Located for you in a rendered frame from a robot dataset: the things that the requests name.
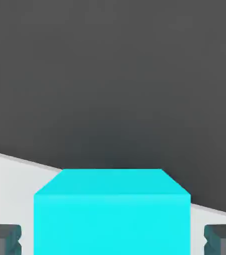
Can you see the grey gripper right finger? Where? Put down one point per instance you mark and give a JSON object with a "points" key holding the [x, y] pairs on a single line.
{"points": [[224, 239]]}

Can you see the small cyan cube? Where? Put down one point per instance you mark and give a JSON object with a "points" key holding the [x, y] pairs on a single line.
{"points": [[112, 219]]}

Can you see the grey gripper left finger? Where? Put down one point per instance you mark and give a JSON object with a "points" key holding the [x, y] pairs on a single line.
{"points": [[1, 239]]}

